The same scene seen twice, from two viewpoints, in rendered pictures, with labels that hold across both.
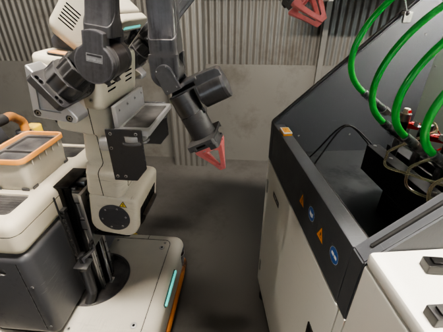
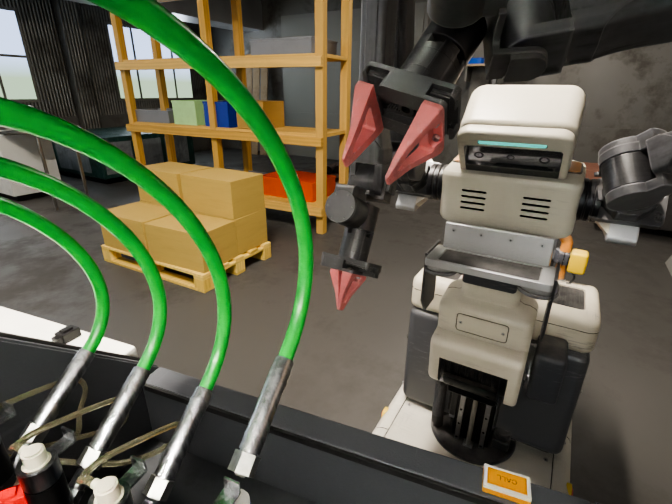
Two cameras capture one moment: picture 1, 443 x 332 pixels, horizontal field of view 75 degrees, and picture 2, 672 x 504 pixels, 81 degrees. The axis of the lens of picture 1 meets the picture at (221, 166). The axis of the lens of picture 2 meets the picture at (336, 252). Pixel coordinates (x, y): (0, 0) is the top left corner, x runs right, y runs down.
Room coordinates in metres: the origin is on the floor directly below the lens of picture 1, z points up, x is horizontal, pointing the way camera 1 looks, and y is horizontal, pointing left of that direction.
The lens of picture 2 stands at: (0.87, -0.59, 1.37)
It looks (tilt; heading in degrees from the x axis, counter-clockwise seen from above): 22 degrees down; 115
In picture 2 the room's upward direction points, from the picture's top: 1 degrees clockwise
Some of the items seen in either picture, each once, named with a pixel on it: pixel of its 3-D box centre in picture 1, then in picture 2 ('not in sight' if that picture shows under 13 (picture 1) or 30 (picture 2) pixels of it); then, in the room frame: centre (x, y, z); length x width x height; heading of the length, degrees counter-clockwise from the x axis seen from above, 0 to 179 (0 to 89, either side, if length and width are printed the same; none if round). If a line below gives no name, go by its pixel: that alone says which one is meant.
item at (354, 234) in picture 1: (303, 188); (328, 474); (0.69, -0.24, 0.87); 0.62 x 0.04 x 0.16; 4
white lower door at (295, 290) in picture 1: (282, 285); not in sight; (0.69, -0.22, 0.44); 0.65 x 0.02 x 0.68; 4
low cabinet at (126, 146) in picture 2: not in sight; (124, 151); (-5.54, 4.21, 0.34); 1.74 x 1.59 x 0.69; 85
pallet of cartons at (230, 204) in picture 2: not in sight; (183, 218); (-1.63, 1.71, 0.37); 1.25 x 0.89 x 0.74; 172
